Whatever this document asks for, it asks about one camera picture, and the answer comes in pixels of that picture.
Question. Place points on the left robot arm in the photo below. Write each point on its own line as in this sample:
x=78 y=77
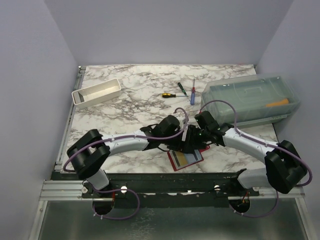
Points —
x=90 y=152

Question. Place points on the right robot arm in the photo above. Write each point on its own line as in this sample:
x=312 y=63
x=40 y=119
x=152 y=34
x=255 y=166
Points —
x=282 y=169

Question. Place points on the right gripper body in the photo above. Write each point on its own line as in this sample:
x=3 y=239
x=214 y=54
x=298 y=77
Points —
x=203 y=134

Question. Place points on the gold credit card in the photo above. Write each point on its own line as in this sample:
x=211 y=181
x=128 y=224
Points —
x=180 y=159

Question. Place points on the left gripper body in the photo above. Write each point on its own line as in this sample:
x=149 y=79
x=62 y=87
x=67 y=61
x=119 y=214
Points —
x=174 y=143

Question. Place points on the orange item in box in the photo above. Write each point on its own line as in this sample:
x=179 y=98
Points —
x=278 y=103

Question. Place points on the green black screwdriver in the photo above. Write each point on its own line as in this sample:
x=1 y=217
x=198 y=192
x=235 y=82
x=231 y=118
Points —
x=182 y=89

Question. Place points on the red card holder wallet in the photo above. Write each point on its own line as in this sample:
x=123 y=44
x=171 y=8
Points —
x=193 y=158

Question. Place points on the clear plastic storage box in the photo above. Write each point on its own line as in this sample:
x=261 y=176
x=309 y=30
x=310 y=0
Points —
x=243 y=99

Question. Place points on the white rectangular tray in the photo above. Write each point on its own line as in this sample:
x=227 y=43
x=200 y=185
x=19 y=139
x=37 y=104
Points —
x=96 y=94

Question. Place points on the yellow black screwdriver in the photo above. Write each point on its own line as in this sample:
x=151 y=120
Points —
x=168 y=95

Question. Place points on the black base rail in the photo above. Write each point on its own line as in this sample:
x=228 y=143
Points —
x=155 y=190

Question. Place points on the blue red screwdriver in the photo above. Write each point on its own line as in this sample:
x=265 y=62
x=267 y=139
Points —
x=192 y=97

